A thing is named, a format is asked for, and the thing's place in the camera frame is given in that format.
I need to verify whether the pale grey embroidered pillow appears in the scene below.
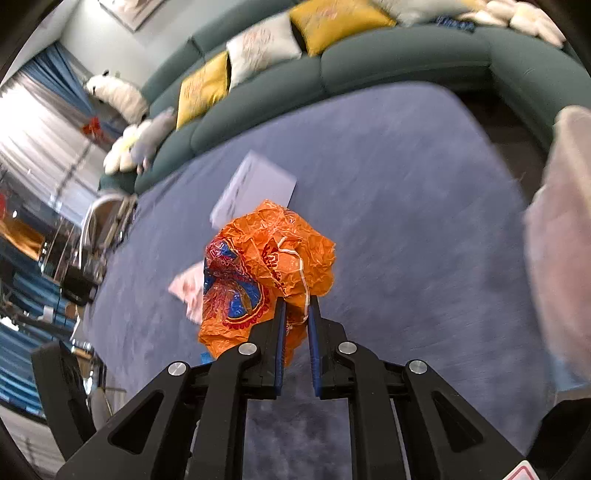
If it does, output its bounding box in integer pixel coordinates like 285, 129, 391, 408
226, 14, 304, 91

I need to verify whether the white panda plush pillow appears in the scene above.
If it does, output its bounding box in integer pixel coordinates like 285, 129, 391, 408
83, 70, 150, 124

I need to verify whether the orange plastic bag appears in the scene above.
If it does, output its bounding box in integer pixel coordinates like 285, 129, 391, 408
198, 199, 337, 367

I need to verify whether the small yellow embroidered pillow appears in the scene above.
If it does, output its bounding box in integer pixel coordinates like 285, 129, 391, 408
175, 51, 230, 131

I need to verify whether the white paper card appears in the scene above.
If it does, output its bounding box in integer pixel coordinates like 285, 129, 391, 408
210, 150, 297, 229

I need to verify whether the abstract framed painting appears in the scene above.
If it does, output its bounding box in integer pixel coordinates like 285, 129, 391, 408
99, 0, 165, 31

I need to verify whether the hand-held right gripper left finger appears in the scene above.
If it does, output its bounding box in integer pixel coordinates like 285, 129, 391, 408
55, 295, 287, 480

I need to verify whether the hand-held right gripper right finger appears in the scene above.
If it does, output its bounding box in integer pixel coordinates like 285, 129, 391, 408
307, 295, 532, 480

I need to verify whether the white curved chair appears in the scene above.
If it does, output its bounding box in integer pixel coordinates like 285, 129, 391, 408
78, 193, 138, 278

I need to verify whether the teal sectional sofa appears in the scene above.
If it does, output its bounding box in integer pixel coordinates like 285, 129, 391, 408
98, 0, 591, 195

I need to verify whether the white flower cushion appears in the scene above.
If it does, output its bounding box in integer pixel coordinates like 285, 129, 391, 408
508, 2, 568, 49
102, 122, 153, 175
457, 0, 514, 27

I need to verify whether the grey plush animal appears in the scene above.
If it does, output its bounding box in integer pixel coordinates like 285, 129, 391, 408
131, 107, 177, 175

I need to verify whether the blue curtain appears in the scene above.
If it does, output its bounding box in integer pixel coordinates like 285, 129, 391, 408
23, 44, 100, 117

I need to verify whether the bin with white liner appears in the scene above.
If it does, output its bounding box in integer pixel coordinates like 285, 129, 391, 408
523, 105, 591, 393

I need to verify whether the large yellow embroidered pillow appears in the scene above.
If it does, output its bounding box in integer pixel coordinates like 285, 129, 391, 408
289, 0, 398, 57

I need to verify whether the white sheer curtain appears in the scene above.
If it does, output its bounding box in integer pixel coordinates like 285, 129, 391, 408
0, 74, 125, 223

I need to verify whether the blue beaded item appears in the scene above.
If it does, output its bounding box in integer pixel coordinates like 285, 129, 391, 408
431, 16, 476, 33

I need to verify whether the grey floral embroidered pillow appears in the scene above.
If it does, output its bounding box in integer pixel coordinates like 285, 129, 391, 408
369, 0, 468, 27

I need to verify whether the pink snack wrapper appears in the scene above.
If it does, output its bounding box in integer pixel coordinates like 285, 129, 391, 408
167, 265, 206, 324

